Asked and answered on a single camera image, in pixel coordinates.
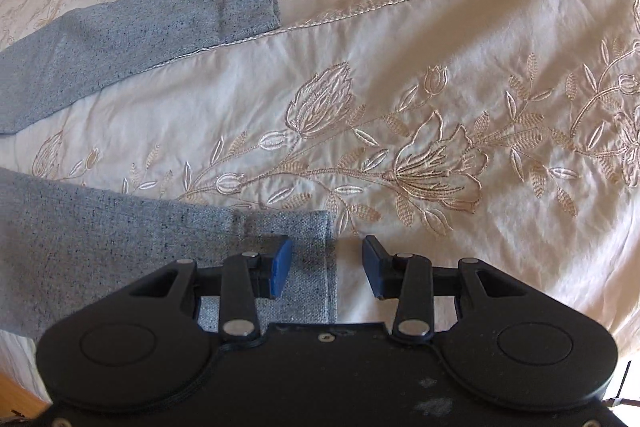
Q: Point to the cream embroidered bedspread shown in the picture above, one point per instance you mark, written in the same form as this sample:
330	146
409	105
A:
502	129

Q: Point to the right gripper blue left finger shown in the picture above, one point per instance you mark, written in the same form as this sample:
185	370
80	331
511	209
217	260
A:
269	269

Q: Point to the grey blue speckled pants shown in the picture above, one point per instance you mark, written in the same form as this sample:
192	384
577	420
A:
64	246

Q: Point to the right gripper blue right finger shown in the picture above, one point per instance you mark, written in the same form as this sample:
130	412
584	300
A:
385	273

